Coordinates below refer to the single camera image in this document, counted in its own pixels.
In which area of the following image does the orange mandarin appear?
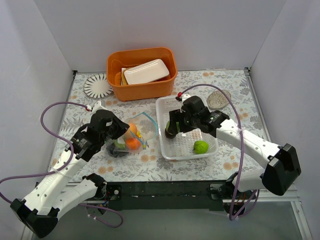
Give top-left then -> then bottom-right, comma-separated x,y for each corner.
125,138 -> 141,150

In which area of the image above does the striped round plate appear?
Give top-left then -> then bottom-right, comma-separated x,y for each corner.
83,73 -> 113,99

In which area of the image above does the yellow item in tub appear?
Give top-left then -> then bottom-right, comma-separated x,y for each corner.
114,68 -> 128,86

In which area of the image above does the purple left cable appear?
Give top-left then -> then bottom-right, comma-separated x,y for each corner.
0,101 -> 124,228

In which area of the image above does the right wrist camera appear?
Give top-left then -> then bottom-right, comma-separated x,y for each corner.
175,92 -> 191,103

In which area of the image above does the yellow banana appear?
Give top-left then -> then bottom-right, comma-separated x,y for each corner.
135,131 -> 142,139

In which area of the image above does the green starfruit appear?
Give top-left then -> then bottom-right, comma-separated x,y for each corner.
114,139 -> 126,149

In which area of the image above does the peach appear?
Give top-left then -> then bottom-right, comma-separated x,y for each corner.
123,123 -> 138,139

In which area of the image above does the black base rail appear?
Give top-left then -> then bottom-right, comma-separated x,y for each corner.
104,180 -> 233,211

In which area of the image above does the white rectangular plate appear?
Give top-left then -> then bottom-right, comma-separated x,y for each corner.
124,59 -> 170,85

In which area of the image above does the purple cable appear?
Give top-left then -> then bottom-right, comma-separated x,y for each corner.
178,84 -> 260,221
0,101 -> 124,228

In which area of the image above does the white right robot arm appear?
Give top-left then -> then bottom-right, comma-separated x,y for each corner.
165,96 -> 302,199

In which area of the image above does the speckled oval ceramic dish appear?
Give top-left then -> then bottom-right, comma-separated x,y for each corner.
206,90 -> 229,110

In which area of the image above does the orange plastic tub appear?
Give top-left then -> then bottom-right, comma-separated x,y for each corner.
106,47 -> 178,102

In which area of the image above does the floral tablecloth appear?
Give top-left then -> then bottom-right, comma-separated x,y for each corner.
59,69 -> 269,183

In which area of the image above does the white plastic perforated basket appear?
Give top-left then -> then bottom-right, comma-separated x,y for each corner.
155,95 -> 219,161

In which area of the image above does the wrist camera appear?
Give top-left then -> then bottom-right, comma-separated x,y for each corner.
175,92 -> 191,103
85,100 -> 107,114

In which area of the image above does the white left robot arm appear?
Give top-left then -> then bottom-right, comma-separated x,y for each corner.
10,109 -> 130,238

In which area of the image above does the clear zip top bag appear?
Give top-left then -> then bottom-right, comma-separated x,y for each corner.
105,112 -> 158,158

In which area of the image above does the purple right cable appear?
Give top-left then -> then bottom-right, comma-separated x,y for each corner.
178,84 -> 260,221

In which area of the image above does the dark mangosteen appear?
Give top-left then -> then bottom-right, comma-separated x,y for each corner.
164,130 -> 176,139

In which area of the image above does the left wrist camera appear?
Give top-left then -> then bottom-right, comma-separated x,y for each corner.
85,100 -> 107,114

